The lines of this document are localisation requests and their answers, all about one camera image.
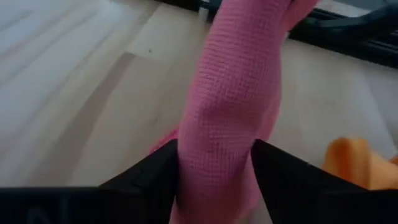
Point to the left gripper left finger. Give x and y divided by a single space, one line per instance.
149 193

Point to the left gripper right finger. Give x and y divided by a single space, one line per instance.
295 193

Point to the orange microfiber towel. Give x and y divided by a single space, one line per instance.
351 161

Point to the pink microfiber towel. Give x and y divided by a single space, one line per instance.
233 93

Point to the black aluminium table frame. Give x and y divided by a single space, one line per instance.
357 49

